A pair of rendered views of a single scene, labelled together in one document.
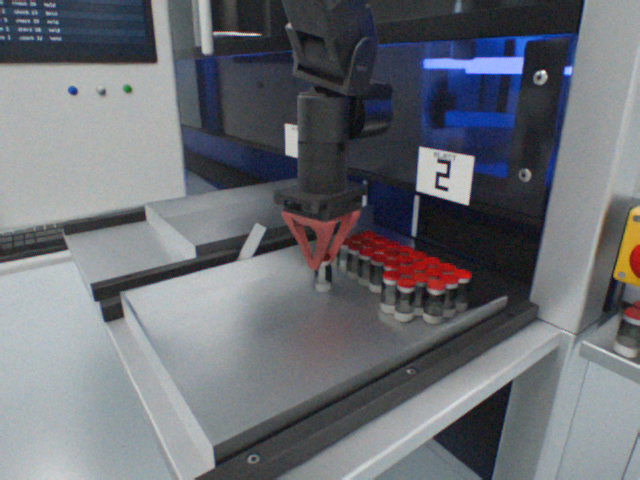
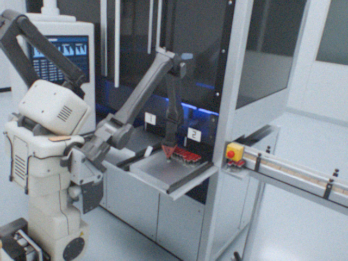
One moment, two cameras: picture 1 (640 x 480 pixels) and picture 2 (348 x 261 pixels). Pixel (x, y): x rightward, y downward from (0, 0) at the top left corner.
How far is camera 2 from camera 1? 1.12 m
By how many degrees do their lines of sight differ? 16
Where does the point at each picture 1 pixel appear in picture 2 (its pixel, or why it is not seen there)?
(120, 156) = not seen: hidden behind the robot
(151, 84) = (87, 89)
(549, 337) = (215, 168)
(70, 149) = not seen: hidden behind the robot
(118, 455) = not seen: hidden behind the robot
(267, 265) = (154, 156)
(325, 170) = (172, 137)
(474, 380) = (202, 176)
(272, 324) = (162, 169)
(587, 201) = (221, 143)
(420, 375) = (193, 175)
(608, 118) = (223, 129)
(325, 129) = (173, 129)
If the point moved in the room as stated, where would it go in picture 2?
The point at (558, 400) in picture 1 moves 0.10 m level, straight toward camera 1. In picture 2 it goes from (218, 181) to (214, 190)
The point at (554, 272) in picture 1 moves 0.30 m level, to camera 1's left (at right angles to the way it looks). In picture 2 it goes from (216, 156) to (163, 159)
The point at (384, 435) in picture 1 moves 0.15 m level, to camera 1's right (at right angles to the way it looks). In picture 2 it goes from (190, 184) to (217, 181)
